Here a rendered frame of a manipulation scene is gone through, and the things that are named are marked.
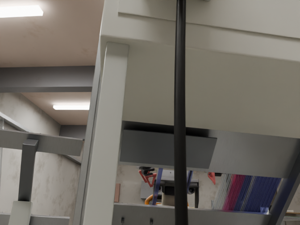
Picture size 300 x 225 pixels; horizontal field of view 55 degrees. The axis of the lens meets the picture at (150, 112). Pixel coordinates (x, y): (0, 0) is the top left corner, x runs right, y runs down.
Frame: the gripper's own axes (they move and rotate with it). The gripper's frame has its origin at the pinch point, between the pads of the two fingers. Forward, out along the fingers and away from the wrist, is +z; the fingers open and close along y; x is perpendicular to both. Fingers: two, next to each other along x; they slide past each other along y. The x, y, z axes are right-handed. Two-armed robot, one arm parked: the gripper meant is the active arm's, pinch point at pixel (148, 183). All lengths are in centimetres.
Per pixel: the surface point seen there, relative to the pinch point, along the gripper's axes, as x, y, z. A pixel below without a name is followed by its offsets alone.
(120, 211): -25, 49, -8
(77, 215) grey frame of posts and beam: -41, 87, -25
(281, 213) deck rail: 31, 67, 1
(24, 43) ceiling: -76, -301, -147
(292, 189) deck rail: 33, 73, -9
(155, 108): -22, 99, -47
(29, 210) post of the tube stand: -56, 48, -16
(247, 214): 22, 60, 2
